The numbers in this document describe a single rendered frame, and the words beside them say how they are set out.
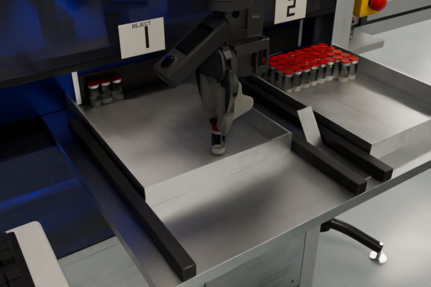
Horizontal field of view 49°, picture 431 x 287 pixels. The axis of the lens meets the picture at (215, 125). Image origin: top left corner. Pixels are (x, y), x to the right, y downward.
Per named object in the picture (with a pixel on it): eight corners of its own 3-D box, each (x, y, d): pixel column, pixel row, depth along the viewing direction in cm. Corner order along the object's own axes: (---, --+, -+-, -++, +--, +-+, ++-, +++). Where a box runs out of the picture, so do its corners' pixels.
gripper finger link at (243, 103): (258, 132, 74) (258, 77, 70) (228, 143, 71) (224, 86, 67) (247, 125, 77) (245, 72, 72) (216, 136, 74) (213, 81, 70)
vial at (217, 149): (208, 150, 77) (208, 127, 75) (220, 146, 78) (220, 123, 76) (216, 156, 76) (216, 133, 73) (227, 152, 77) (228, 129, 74)
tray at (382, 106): (242, 84, 99) (242, 68, 97) (331, 57, 111) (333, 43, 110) (368, 163, 75) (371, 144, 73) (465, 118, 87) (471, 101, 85)
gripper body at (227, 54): (269, 76, 71) (273, -5, 65) (220, 90, 67) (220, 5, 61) (239, 60, 76) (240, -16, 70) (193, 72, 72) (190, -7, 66)
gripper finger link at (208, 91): (240, 120, 78) (244, 70, 73) (209, 131, 75) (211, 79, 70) (229, 112, 80) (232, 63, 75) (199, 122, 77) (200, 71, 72)
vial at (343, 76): (335, 79, 101) (337, 59, 98) (342, 77, 102) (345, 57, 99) (342, 83, 99) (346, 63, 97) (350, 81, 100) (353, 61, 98)
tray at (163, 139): (67, 109, 90) (64, 92, 88) (186, 77, 102) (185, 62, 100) (146, 208, 65) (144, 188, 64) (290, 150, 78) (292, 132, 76)
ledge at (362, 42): (308, 40, 127) (309, 33, 126) (343, 31, 133) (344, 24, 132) (347, 57, 117) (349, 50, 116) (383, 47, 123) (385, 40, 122)
